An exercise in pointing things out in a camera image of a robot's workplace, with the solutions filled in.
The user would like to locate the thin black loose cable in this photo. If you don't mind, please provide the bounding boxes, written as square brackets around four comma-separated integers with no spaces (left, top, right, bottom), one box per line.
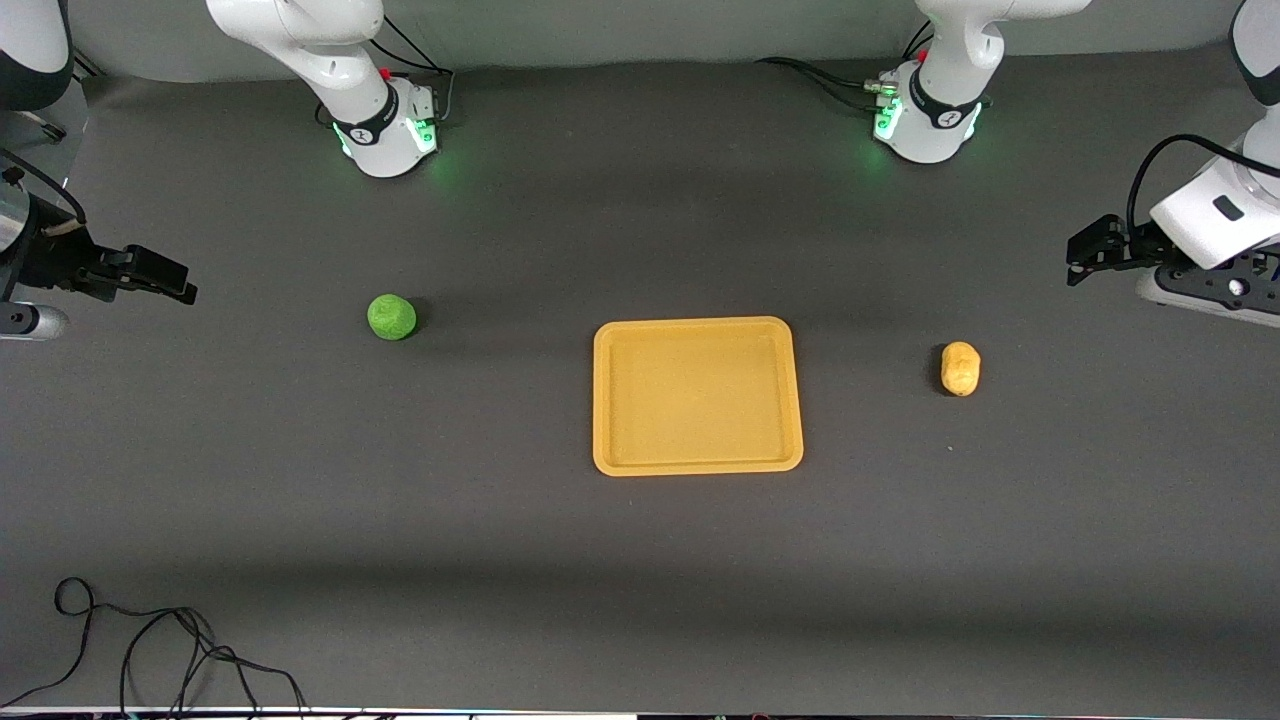
[0,577,311,717]

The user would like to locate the dark grey table cloth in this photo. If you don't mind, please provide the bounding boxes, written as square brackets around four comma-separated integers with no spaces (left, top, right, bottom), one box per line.
[0,45,1280,713]

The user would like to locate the black arm base cables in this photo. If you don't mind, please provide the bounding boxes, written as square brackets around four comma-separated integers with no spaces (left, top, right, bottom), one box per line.
[755,20,936,113]
[315,15,457,129]

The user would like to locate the black left arm base cables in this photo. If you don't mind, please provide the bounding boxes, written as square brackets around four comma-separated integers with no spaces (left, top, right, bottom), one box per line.
[755,20,936,113]

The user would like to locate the yellow plastic tray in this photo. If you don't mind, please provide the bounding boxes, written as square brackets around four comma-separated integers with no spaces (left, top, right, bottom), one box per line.
[592,316,805,478]

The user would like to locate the green apple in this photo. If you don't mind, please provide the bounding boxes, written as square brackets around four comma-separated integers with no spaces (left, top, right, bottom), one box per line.
[367,293,418,342]

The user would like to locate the black right arm base cables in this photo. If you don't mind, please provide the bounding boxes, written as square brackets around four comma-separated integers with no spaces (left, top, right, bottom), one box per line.
[315,15,457,129]

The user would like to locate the yellow-brown potato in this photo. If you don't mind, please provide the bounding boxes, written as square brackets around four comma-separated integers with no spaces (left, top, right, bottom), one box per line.
[940,341,982,398]

